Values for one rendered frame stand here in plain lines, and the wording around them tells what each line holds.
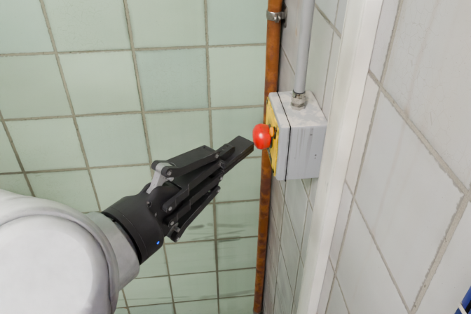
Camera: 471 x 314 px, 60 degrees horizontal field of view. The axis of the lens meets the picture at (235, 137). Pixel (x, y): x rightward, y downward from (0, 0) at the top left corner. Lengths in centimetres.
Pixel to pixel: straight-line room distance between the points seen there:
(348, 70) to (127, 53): 54
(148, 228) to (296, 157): 24
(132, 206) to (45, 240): 25
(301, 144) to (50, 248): 41
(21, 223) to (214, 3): 67
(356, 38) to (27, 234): 34
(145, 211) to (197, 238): 77
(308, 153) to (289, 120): 6
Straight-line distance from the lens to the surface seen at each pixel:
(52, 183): 112
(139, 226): 46
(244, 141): 60
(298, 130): 57
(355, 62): 44
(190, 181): 52
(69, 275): 24
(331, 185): 53
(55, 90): 96
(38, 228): 23
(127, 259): 45
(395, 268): 44
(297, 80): 58
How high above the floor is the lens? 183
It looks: 36 degrees down
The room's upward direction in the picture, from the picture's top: straight up
